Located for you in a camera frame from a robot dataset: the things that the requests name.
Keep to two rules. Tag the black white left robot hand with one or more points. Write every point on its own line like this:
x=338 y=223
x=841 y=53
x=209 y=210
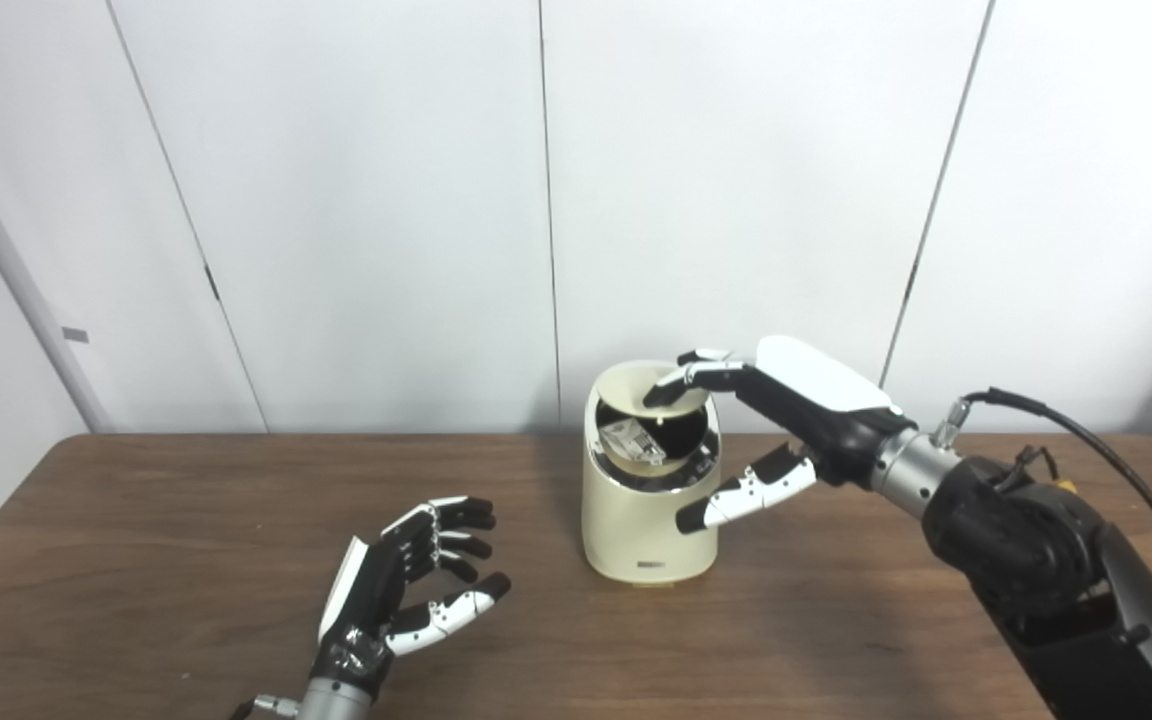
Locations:
x=366 y=600

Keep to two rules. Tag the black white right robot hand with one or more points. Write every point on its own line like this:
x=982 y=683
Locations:
x=826 y=410

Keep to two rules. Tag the cream round bin lid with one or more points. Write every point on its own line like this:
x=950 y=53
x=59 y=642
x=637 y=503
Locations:
x=631 y=388

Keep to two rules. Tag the white green milk carton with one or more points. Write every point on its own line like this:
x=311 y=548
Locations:
x=631 y=442

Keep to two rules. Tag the cream lidded trash can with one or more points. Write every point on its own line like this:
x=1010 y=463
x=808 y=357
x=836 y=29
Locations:
x=636 y=530

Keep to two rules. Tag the black wall panel hinge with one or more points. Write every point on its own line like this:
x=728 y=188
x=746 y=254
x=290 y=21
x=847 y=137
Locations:
x=211 y=282
x=910 y=281

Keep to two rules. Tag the small gray wall tag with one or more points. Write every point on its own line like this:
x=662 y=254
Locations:
x=75 y=334

